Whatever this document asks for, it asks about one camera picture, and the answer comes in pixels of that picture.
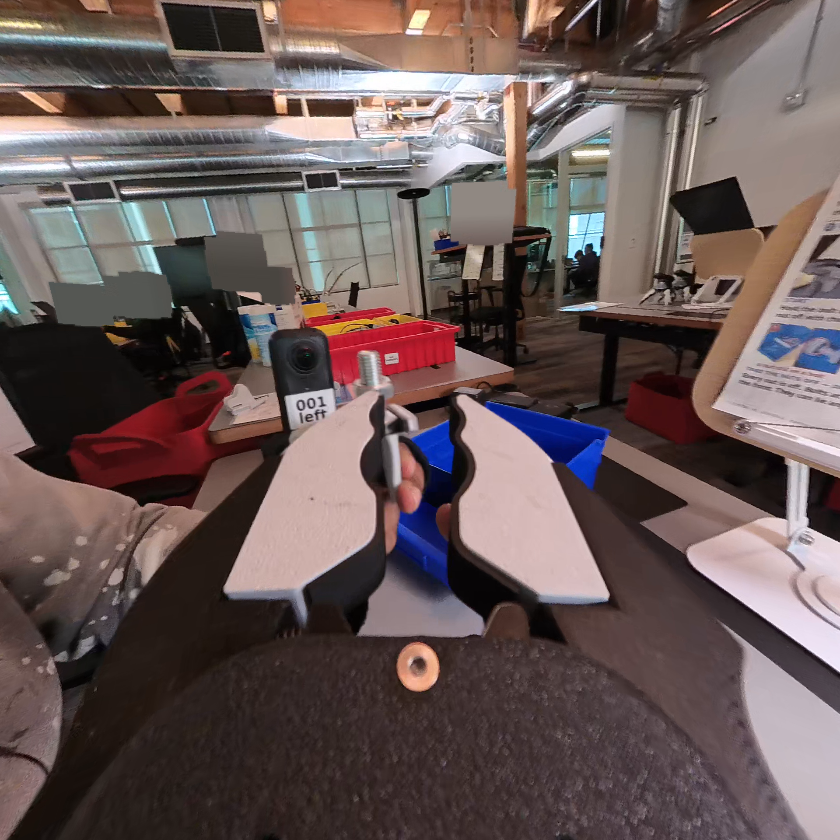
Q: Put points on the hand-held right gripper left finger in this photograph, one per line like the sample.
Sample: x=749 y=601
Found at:
x=308 y=518

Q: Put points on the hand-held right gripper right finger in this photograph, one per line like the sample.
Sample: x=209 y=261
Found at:
x=518 y=525

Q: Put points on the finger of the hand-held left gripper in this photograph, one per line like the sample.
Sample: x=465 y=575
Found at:
x=403 y=417

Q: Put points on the silver hex nut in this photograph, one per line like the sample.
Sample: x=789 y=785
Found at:
x=375 y=386

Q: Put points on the silver hex bolt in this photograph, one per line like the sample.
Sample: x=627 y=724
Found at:
x=369 y=364

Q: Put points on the blue plastic bin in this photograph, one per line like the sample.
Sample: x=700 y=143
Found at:
x=558 y=446

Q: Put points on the person's left forearm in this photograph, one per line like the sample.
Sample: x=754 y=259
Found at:
x=98 y=558

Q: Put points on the person's left hand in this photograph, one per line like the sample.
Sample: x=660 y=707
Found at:
x=412 y=489

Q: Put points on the person's right hand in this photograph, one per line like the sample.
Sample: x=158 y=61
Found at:
x=444 y=522

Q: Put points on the yellow parts tray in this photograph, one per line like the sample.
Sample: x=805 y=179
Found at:
x=328 y=328

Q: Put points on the white tissue box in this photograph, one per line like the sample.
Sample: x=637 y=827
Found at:
x=289 y=318

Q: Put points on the white blue wipes canister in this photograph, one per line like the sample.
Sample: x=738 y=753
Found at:
x=258 y=331

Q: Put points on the red plastic bin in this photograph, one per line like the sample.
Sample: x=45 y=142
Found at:
x=348 y=315
x=394 y=354

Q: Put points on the small white object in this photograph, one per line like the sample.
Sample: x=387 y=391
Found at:
x=237 y=399

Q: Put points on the black charger box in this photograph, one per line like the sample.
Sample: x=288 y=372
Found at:
x=476 y=392

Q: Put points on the grey table with wooden edge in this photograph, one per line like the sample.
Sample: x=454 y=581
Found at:
x=479 y=374

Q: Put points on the black flat box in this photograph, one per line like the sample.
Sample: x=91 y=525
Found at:
x=518 y=398

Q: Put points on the black office chair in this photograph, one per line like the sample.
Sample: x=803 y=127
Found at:
x=489 y=321
x=65 y=394

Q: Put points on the dark computer monitor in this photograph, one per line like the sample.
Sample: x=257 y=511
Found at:
x=184 y=275

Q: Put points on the tall black standing desk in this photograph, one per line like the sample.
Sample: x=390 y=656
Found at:
x=515 y=295

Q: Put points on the small blue bin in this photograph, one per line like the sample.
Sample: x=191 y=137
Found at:
x=445 y=245

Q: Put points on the small black vent grille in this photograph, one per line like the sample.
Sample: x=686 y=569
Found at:
x=321 y=180
x=92 y=191

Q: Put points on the dark red storage bin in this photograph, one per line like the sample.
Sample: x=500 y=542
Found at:
x=669 y=407

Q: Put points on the black floor lamp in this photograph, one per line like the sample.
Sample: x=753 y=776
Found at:
x=415 y=193

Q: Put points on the wooden desk with black legs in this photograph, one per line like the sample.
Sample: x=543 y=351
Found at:
x=643 y=315

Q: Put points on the small black white robot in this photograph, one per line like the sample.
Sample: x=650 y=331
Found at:
x=681 y=282
x=659 y=285

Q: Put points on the wooden document stand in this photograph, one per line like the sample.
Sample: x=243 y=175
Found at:
x=728 y=341

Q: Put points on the white instruction sheet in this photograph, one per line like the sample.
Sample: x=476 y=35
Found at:
x=787 y=380

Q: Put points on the white tablet device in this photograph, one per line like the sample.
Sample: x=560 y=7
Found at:
x=715 y=289

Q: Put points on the light wooden board stand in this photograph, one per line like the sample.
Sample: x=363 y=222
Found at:
x=725 y=253

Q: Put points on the ceiling vent grille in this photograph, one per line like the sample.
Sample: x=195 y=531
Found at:
x=213 y=27

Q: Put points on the person's grey splattered hoodie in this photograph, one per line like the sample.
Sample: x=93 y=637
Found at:
x=29 y=722

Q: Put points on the wooden support post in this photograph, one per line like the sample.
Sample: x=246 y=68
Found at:
x=516 y=151

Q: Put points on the large silver air duct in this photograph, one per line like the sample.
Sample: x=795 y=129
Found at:
x=98 y=59

